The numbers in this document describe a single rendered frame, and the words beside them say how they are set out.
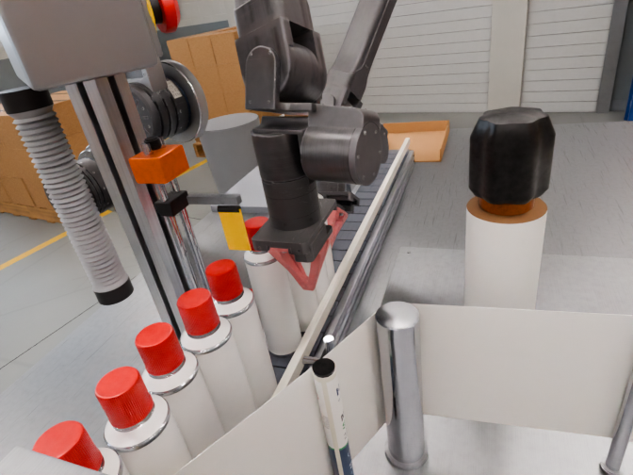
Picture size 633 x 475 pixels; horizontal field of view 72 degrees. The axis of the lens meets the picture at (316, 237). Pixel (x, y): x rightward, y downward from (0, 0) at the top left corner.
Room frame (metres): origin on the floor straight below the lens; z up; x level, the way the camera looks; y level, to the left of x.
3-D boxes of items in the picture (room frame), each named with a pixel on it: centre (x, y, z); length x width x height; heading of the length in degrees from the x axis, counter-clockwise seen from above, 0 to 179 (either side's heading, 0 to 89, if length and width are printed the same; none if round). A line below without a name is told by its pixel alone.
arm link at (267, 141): (0.43, 0.01, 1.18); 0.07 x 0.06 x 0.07; 54
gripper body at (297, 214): (0.44, 0.02, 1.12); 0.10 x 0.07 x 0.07; 155
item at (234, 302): (0.39, 0.10, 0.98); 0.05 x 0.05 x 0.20
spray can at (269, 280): (0.48, 0.07, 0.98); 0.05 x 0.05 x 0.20
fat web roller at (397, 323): (0.29, -0.06, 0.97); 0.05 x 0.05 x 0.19
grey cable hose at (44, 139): (0.39, 0.22, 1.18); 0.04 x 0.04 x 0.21
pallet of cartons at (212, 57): (4.87, 0.47, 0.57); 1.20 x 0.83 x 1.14; 147
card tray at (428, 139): (1.40, -0.35, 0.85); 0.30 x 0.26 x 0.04; 156
